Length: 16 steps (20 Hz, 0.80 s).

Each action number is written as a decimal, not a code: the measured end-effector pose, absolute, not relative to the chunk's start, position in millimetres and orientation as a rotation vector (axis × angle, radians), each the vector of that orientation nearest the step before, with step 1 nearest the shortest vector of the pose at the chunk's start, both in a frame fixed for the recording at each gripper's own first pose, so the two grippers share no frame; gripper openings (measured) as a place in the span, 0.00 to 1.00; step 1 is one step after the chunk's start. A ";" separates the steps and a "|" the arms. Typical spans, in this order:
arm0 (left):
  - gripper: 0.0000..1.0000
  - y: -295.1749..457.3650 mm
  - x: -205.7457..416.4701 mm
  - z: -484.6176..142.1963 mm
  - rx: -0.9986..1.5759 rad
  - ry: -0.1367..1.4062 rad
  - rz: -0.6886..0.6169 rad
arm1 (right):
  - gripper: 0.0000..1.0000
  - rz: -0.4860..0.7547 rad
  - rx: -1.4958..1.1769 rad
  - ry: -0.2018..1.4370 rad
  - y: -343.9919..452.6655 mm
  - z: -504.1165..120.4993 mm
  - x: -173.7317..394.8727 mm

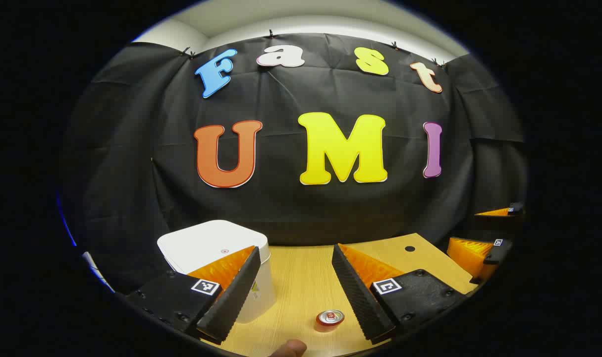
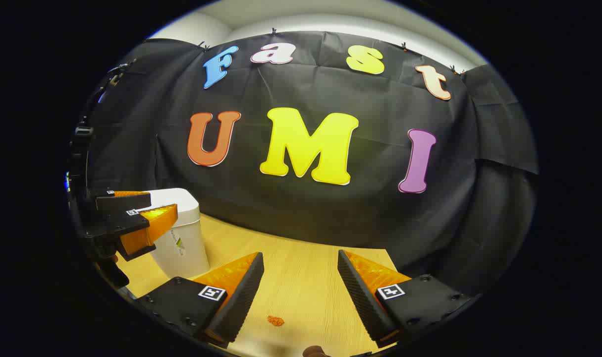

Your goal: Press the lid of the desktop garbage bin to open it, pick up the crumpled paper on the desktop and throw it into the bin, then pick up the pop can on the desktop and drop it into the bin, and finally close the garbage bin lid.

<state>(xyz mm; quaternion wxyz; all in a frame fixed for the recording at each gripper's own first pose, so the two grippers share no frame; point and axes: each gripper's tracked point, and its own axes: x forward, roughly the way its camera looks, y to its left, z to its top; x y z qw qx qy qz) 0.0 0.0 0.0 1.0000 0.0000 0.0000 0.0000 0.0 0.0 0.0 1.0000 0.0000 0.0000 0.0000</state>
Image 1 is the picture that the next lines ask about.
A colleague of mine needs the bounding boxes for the wooden desktop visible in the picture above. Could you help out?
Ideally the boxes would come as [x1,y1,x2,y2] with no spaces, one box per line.
[200,233,479,357]

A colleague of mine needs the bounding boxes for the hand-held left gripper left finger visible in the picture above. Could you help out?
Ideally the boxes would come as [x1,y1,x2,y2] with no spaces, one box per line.
[113,245,262,346]

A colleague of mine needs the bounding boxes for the black backdrop cloth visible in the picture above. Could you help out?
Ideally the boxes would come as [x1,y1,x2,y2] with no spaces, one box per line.
[60,32,528,298]

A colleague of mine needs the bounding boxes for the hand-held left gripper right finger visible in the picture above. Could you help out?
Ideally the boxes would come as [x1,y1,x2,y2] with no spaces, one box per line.
[331,243,469,345]

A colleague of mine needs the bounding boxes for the white desktop garbage bin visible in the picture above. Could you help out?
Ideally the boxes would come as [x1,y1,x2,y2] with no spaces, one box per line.
[157,220,276,324]

